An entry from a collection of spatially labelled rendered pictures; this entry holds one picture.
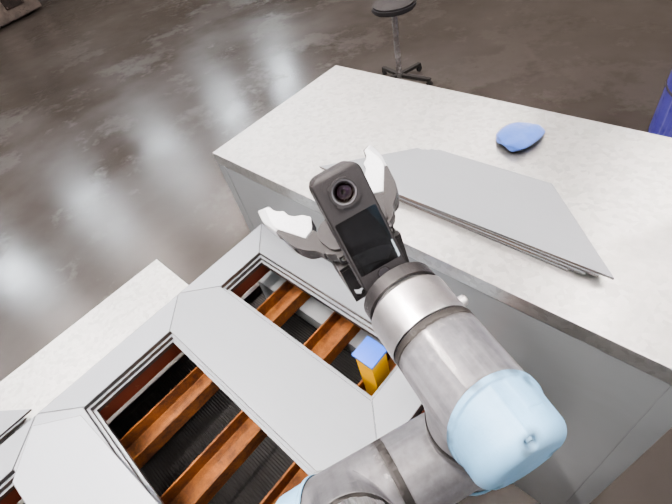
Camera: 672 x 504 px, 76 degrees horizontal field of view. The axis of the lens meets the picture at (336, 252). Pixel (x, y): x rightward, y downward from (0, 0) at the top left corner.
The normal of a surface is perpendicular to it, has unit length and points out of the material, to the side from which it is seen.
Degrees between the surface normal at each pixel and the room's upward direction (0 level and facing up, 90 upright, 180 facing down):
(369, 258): 60
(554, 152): 0
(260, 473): 0
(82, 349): 0
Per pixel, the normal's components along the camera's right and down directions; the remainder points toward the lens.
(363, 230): 0.20, 0.24
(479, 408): -0.50, -0.41
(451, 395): -0.68, -0.27
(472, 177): -0.19, -0.65
